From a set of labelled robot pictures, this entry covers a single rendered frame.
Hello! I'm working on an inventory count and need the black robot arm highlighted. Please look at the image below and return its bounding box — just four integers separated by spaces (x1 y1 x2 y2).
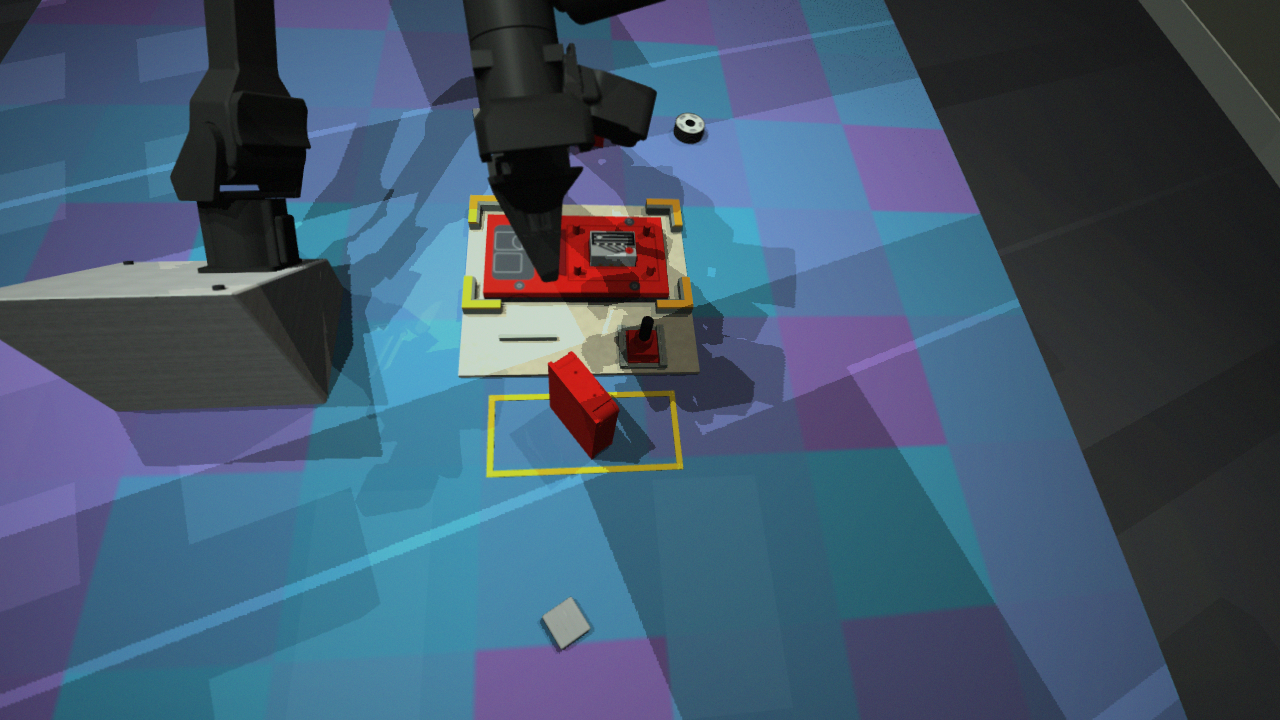
170 0 666 273

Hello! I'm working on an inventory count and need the yellow rectangular outline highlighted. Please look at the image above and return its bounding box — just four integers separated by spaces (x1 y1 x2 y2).
486 391 684 477

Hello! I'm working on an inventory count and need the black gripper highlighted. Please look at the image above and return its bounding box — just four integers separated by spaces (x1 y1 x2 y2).
470 27 595 282

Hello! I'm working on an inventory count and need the small black toy tyre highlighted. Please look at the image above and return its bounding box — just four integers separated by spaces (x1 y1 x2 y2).
675 113 705 143

